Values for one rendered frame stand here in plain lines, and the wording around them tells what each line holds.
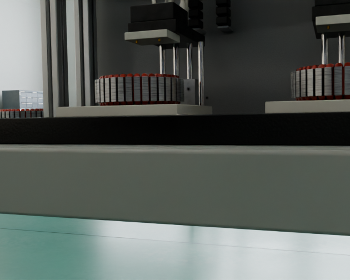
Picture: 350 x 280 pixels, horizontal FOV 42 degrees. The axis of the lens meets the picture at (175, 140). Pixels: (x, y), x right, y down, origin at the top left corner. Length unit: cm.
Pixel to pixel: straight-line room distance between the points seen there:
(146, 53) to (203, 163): 58
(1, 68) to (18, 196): 711
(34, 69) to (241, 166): 785
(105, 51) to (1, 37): 667
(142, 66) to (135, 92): 33
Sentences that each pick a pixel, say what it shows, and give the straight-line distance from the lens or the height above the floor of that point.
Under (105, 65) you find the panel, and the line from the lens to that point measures 89.
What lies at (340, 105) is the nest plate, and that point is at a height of 78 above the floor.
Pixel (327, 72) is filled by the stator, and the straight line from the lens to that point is 49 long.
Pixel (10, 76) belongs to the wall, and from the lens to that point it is 760.
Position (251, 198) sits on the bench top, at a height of 72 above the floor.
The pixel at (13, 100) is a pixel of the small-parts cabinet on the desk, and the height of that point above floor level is 103.
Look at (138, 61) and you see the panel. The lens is 86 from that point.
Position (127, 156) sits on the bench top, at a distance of 31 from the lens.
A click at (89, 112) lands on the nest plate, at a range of 53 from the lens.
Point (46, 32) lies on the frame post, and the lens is 77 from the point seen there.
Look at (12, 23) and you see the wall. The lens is 779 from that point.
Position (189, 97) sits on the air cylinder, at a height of 80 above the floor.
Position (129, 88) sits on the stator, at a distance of 53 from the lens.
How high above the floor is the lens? 77
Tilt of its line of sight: 3 degrees down
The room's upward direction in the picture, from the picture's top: 1 degrees counter-clockwise
